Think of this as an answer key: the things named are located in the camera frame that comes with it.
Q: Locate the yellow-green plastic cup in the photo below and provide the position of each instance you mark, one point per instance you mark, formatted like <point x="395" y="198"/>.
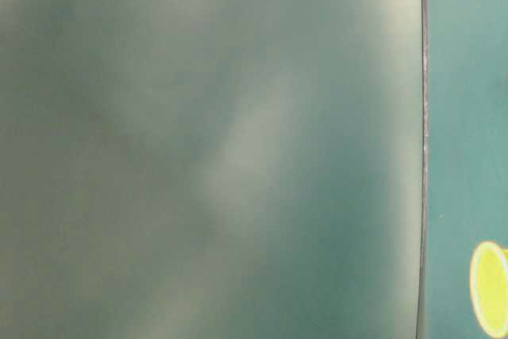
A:
<point x="488" y="288"/>

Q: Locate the blurry grey-green foreground panel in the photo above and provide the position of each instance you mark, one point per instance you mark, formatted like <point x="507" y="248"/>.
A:
<point x="210" y="168"/>

